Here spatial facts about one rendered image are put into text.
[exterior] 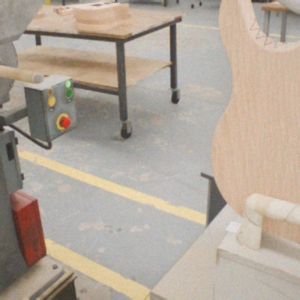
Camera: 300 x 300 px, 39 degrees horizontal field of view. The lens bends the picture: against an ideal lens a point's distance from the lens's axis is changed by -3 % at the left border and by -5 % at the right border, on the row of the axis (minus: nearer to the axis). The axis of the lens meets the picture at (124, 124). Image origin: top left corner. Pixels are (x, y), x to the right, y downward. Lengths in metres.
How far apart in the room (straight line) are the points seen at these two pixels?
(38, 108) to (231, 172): 0.94
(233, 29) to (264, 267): 0.39
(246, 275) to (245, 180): 0.17
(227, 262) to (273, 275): 0.08
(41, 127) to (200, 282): 0.86
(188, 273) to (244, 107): 0.44
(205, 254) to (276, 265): 0.30
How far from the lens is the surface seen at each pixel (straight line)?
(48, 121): 1.54
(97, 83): 3.68
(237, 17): 0.63
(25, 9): 1.04
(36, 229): 1.89
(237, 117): 0.68
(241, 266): 0.77
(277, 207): 0.70
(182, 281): 0.95
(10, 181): 1.77
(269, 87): 0.64
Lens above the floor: 1.60
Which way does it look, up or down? 24 degrees down
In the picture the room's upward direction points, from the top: 3 degrees counter-clockwise
